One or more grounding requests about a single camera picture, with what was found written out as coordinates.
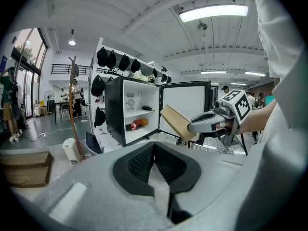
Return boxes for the black balcony railing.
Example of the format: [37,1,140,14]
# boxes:
[51,64,91,76]

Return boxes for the white metal shelf rack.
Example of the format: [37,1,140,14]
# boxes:
[88,37,172,154]

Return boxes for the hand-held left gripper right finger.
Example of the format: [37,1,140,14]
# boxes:
[154,141,202,193]

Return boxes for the black table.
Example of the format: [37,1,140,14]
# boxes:
[53,101,72,125]

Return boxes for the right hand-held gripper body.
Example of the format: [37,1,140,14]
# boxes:
[212,89,253,147]

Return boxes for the white waste bin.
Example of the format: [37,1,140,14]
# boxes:
[62,137,81,164]

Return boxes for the white flowers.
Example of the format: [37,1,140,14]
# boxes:
[133,70,155,83]

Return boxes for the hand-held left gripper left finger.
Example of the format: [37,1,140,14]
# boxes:
[112,141,155,197]

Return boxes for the red snack packet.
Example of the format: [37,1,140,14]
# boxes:
[125,119,144,131]

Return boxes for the person's white shirt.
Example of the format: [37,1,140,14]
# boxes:
[237,0,308,231]

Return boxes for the metal tread plate table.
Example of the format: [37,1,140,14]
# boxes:
[191,135,249,156]

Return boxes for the person's right forearm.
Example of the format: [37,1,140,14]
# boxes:
[239,99,278,136]

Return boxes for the black standing fan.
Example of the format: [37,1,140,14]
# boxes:
[43,90,55,114]

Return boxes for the brown cardboard container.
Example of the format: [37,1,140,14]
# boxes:
[159,104,200,143]

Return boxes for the wooden coat stand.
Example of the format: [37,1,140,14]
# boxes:
[68,55,88,163]

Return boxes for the white floor cable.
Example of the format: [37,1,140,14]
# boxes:
[23,121,90,142]

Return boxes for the group of black caps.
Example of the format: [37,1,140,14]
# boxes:
[90,46,172,128]

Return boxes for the blue wall sign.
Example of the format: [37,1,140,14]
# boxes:
[0,54,8,73]

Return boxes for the black mini fridge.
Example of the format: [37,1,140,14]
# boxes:
[104,76,212,147]

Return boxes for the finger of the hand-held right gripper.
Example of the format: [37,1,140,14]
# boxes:
[187,111,226,133]

